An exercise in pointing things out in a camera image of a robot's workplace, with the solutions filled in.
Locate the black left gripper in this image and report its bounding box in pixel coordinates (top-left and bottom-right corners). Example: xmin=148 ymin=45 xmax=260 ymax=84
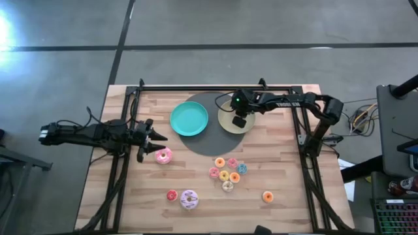
xmin=130 ymin=118 xmax=169 ymax=163

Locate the large pink frosted donut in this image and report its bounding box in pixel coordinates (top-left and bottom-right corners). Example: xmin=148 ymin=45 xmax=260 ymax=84
xmin=154 ymin=146 xmax=173 ymax=165

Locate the large purple frosted donut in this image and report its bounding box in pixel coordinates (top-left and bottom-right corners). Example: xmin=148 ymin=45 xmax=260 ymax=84
xmin=180 ymin=189 xmax=199 ymax=210

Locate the tan plate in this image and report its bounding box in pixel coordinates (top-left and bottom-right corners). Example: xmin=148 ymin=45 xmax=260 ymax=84
xmin=217 ymin=99 xmax=256 ymax=135

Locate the teal plate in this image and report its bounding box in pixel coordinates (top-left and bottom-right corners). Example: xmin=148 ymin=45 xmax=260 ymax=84
xmin=169 ymin=101 xmax=209 ymax=137

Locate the grey round mat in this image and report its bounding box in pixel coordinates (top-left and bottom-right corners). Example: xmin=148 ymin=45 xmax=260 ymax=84
xmin=178 ymin=91 xmax=246 ymax=157

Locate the black power adapter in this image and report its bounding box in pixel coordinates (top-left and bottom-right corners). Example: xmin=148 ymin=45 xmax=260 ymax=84
xmin=354 ymin=110 xmax=370 ymax=133

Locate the black handheld device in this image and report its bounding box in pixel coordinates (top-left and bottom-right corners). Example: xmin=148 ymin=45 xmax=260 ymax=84
xmin=253 ymin=224 xmax=272 ymax=235

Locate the black beam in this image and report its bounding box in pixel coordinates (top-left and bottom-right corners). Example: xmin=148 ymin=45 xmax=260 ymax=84
xmin=340 ymin=155 xmax=383 ymax=184

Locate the white paper sheet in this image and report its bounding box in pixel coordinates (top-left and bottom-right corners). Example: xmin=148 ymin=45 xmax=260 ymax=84
xmin=338 ymin=158 xmax=356 ymax=202

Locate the black metal stand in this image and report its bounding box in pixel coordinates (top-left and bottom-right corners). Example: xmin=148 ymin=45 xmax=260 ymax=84
xmin=0 ymin=129 xmax=53 ymax=235

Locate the dark grey desk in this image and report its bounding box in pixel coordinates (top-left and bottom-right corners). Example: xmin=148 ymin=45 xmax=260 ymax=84
xmin=370 ymin=171 xmax=418 ymax=235

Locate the black pole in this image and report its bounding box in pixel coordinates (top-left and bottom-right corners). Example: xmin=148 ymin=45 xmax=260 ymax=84
xmin=391 ymin=74 xmax=418 ymax=99

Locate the black tablet screen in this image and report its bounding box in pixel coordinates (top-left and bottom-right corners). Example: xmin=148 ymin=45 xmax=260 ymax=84
xmin=396 ymin=138 xmax=418 ymax=173

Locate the glass bottle with label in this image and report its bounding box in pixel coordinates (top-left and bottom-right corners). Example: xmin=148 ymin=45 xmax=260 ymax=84
xmin=387 ymin=176 xmax=418 ymax=196

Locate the backlit keyboard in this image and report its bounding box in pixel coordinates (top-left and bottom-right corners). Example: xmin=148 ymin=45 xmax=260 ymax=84
xmin=372 ymin=198 xmax=418 ymax=235

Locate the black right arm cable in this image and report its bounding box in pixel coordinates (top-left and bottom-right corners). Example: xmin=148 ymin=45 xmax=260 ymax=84
xmin=214 ymin=91 xmax=236 ymax=114

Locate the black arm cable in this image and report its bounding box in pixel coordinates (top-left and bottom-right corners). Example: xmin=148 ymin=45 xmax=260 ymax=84
xmin=214 ymin=91 xmax=236 ymax=114
xmin=85 ymin=106 xmax=133 ymax=128

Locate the black metal table frame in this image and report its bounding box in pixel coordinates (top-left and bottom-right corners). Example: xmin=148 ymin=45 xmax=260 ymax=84
xmin=76 ymin=77 xmax=357 ymax=235

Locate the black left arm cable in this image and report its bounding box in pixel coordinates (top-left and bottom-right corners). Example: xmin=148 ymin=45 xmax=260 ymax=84
xmin=85 ymin=106 xmax=133 ymax=128

